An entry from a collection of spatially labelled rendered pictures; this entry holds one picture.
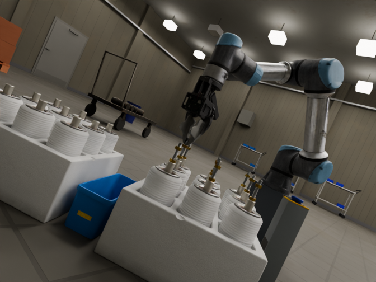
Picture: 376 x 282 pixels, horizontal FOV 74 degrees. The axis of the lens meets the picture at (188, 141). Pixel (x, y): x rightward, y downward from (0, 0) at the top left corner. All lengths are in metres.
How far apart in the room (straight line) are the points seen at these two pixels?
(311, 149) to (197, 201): 0.69
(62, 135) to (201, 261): 0.49
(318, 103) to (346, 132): 10.29
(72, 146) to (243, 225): 0.51
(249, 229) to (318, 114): 0.65
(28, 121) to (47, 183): 0.19
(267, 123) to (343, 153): 3.24
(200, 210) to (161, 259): 0.15
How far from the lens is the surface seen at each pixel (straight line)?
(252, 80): 0.88
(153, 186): 0.66
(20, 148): 0.79
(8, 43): 5.63
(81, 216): 0.76
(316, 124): 1.17
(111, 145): 0.98
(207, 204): 0.65
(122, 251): 0.69
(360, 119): 11.57
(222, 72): 0.79
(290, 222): 0.90
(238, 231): 0.67
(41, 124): 0.83
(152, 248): 0.67
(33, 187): 0.78
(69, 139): 0.76
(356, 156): 11.23
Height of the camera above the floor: 0.37
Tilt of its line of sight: 1 degrees down
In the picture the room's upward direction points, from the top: 25 degrees clockwise
